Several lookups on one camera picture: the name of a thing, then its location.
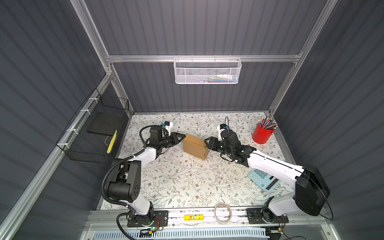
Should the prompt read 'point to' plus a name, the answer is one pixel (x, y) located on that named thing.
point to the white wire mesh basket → (207, 70)
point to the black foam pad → (105, 123)
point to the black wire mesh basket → (95, 135)
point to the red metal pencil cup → (260, 135)
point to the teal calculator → (264, 180)
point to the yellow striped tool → (110, 147)
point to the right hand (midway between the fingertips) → (208, 142)
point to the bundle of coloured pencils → (266, 122)
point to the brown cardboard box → (195, 146)
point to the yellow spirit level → (193, 217)
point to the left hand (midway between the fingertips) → (185, 136)
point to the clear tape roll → (229, 216)
